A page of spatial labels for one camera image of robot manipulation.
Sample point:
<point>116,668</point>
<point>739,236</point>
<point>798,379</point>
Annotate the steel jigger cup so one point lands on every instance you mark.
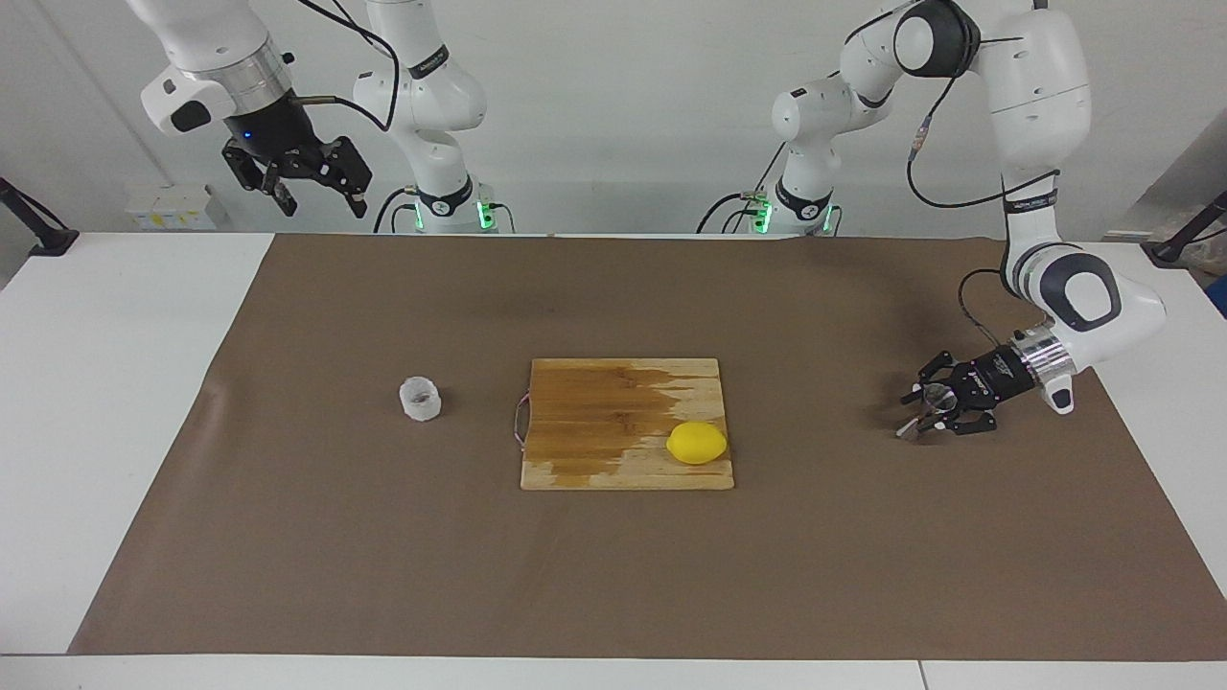
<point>937,401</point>

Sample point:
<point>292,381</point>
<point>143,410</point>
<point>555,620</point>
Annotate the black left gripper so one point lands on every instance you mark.
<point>997,381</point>

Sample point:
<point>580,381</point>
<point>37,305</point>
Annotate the white boxes stack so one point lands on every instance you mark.
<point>168,206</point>

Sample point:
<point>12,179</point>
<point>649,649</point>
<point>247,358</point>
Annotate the yellow lemon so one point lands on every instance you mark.
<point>697,443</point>

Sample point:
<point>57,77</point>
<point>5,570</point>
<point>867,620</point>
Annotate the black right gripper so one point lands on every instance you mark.
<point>273,134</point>

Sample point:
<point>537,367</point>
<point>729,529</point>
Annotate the brown paper table mat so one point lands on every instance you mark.
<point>383,556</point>

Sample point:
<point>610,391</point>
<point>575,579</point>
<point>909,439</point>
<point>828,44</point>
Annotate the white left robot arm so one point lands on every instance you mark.
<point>1035,77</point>

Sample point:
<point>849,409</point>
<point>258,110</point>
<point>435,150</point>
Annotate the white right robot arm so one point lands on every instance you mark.
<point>422,96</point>

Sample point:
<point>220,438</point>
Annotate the wooden cutting board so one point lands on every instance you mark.
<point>594,412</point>

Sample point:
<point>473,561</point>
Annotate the blue object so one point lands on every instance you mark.
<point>1219,297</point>

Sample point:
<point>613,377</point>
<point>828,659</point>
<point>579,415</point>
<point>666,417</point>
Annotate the black clamp mount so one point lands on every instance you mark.
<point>29,222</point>
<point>1184,235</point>

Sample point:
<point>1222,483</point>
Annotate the clear plastic cup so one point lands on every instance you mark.
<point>420,402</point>

